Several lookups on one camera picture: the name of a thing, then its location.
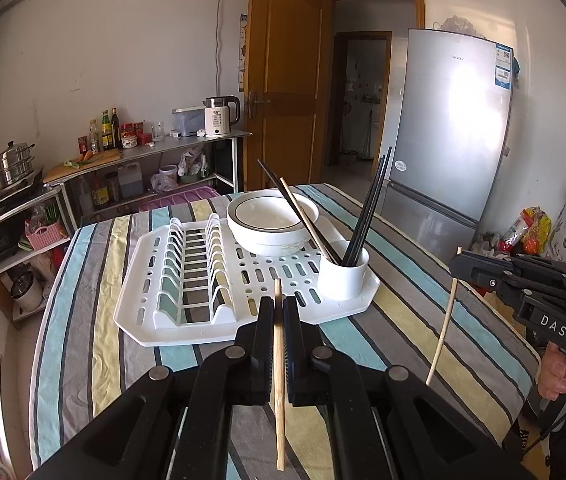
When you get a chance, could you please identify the colourful snack bags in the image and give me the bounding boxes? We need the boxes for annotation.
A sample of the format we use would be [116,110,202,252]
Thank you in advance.
[500,207,550,257]

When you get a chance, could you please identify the wall calendar strip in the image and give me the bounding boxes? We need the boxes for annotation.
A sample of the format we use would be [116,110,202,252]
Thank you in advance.
[238,14,249,92]

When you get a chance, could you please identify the white plastic dish rack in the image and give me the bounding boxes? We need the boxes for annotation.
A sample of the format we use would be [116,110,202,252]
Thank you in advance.
[113,212,381,348]

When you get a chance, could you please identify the wooden door frame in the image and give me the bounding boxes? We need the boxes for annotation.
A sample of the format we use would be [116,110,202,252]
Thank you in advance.
[320,0,426,172]

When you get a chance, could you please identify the white pineapple print bag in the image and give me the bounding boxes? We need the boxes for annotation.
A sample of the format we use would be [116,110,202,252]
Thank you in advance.
[548,185,566,267]

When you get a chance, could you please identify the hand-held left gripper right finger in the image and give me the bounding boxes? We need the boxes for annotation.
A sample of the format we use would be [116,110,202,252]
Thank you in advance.
[282,297,536,480]

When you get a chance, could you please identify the metal shelving unit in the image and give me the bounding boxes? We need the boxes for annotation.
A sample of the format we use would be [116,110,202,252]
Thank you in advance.
[43,130,254,226]

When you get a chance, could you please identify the low metal storage rack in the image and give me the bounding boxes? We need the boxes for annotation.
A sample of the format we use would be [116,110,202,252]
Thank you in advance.
[0,187,72,331]

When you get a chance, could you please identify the black induction cooker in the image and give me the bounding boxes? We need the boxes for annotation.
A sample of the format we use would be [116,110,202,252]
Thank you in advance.
[0,167,46,208]

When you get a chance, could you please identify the clear plastic storage box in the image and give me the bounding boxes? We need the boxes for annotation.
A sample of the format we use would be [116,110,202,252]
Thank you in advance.
[171,106,207,137]

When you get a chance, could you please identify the wooden door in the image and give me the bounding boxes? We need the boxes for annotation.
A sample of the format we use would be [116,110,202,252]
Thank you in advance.
[245,0,336,193]

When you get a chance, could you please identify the red seasoning boxes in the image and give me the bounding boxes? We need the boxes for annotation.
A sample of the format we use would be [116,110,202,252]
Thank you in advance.
[121,122,152,144]

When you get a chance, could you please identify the silver refrigerator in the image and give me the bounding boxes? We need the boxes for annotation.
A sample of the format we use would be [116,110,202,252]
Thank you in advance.
[378,28,514,261]

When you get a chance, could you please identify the white electric kettle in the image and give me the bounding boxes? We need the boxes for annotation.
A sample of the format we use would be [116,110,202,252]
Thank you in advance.
[204,96,241,138]

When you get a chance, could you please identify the brown sauce bottle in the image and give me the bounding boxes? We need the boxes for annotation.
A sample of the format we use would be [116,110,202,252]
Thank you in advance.
[90,175,110,210]

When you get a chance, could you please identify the plain white bowl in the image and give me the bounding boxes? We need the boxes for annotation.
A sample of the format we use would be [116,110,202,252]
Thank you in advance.
[243,234,311,257]

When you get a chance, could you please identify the black kitchen appliance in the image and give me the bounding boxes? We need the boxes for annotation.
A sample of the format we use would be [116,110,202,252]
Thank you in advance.
[0,225,19,266]

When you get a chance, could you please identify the grey plastic jug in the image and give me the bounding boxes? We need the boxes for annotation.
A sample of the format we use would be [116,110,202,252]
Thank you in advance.
[117,162,144,199]

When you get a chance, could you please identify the white plastic bag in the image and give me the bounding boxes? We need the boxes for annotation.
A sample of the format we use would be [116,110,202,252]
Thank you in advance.
[433,16,480,36]

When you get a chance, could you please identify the white bowl with black rim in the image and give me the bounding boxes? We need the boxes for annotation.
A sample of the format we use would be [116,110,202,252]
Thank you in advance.
[226,191,320,247]

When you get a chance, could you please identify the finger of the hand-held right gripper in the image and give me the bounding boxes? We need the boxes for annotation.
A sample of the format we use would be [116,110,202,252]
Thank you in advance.
[510,254,566,302]
[450,252,566,363]

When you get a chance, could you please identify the wooden chopstick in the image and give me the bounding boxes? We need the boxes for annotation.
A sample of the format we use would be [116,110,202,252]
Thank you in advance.
[425,246,462,387]
[279,176,336,263]
[273,279,286,472]

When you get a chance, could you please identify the crumpled plastic bags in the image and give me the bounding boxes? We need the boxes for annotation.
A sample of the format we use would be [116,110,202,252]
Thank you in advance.
[178,147,212,184]

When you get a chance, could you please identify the wooden cutting board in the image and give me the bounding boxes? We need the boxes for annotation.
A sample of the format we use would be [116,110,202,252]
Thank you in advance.
[43,148,124,183]

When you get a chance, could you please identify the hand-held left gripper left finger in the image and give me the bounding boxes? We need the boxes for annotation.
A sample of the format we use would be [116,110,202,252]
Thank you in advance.
[28,296,276,480]

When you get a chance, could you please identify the white utensil cup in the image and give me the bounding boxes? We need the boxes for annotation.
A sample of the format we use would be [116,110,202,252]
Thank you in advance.
[318,240,370,301]

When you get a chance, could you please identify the steel steamer pot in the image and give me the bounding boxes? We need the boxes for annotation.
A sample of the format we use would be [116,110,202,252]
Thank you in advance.
[0,141,36,188]

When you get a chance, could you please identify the white rice cooker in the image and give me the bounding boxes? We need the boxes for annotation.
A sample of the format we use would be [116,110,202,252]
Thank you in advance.
[10,270,44,312]

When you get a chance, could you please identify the pink plastic basket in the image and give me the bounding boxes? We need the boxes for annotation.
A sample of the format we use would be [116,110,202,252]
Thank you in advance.
[24,220,66,252]

